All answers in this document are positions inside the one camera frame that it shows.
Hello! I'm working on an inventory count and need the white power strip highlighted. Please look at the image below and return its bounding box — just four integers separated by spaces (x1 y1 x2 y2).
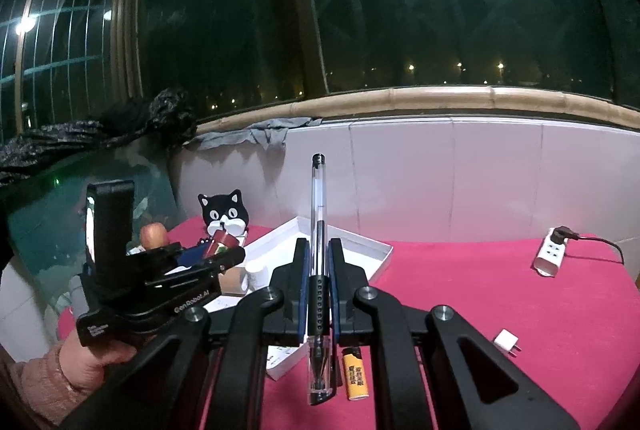
532 228 567 277

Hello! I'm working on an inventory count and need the white shallow box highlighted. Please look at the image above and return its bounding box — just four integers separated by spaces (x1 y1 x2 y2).
209 215 395 382

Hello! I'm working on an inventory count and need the brown tape roll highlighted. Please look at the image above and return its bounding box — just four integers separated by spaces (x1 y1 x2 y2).
218 267 248 297

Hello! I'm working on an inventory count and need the red table cloth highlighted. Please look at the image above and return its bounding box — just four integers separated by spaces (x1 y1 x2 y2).
54 215 640 430

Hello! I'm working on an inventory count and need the white usb charger plug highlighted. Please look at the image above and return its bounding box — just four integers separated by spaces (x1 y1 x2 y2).
492 328 522 356

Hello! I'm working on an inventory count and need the white small bottle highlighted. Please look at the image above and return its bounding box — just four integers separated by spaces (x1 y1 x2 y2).
245 260 271 291

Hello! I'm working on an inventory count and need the clear black gel pen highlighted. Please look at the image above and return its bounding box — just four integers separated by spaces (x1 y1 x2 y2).
307 153 334 406

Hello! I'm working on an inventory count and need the red cylindrical container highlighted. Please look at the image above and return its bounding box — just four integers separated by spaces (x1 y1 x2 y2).
203 230 241 259

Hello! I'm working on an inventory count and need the black plastic bag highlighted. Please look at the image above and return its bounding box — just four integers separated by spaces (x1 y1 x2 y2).
1 88 196 187

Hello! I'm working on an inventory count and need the grey cloth on ledge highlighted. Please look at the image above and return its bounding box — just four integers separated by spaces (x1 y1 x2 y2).
183 117 322 152

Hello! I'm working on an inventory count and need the black cat figure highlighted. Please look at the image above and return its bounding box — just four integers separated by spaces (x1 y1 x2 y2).
198 189 250 246

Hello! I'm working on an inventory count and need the yellow lighter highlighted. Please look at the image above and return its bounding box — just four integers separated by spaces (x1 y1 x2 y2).
342 346 369 402

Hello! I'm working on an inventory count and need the black power cable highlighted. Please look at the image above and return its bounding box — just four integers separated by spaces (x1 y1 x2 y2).
552 224 627 266

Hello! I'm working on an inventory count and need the person's left hand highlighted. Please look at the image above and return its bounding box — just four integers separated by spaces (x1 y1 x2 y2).
58 328 137 391

